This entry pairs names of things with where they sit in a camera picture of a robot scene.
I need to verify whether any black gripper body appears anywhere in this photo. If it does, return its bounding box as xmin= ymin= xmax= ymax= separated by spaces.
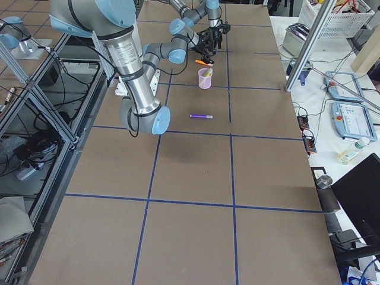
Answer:
xmin=207 ymin=26 xmax=223 ymax=40
xmin=194 ymin=34 xmax=209 ymax=56

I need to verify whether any orange highlighter pen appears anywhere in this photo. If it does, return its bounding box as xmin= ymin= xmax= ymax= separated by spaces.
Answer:
xmin=195 ymin=59 xmax=208 ymax=66

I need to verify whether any purple highlighter pen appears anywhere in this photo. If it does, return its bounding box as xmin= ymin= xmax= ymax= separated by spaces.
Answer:
xmin=189 ymin=114 xmax=213 ymax=119

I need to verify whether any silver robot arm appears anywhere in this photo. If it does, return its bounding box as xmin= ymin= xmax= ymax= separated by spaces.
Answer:
xmin=49 ymin=1 xmax=220 ymax=135
xmin=169 ymin=1 xmax=230 ymax=58

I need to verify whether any pink mesh pen holder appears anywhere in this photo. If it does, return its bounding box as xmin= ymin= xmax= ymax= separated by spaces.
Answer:
xmin=198 ymin=68 xmax=213 ymax=89

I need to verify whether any silver toaster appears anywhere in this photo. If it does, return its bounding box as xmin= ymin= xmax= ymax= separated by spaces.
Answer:
xmin=283 ymin=23 xmax=310 ymax=56

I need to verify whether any upper teach pendant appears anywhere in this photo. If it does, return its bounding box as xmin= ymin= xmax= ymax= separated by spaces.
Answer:
xmin=324 ymin=70 xmax=365 ymax=102

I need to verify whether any teach pendant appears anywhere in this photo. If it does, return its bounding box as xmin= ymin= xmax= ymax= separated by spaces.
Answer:
xmin=331 ymin=101 xmax=378 ymax=142
xmin=324 ymin=70 xmax=365 ymax=102

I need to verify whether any orange terminal block strip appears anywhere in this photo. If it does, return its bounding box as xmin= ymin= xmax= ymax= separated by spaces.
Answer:
xmin=297 ymin=115 xmax=316 ymax=156

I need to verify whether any white plastic basket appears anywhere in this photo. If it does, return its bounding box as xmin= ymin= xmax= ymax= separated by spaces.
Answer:
xmin=299 ymin=1 xmax=375 ymax=38

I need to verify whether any lower teach pendant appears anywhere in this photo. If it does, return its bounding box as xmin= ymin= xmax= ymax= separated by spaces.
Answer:
xmin=331 ymin=101 xmax=378 ymax=142

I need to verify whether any small clear bottle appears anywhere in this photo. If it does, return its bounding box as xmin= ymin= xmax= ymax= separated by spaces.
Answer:
xmin=337 ymin=137 xmax=370 ymax=164

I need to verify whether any steel cup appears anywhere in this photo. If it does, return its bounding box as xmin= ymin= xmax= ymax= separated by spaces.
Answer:
xmin=316 ymin=174 xmax=333 ymax=189

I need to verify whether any black monitor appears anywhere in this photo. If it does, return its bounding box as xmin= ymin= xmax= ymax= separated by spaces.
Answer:
xmin=332 ymin=153 xmax=379 ymax=237

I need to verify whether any white power strip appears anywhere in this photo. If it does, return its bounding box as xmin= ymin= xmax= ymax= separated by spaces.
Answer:
xmin=15 ymin=161 xmax=45 ymax=181

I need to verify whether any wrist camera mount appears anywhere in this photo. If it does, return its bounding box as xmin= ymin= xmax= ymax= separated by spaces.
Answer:
xmin=219 ymin=22 xmax=231 ymax=34

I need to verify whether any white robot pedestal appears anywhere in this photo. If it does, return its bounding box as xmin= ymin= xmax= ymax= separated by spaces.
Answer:
xmin=115 ymin=17 xmax=161 ymax=98

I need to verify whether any aluminium frame post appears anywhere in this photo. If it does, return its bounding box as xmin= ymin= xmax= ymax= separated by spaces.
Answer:
xmin=285 ymin=0 xmax=335 ymax=92

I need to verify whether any aluminium side frame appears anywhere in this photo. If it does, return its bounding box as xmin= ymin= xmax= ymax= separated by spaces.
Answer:
xmin=1 ymin=35 xmax=113 ymax=284

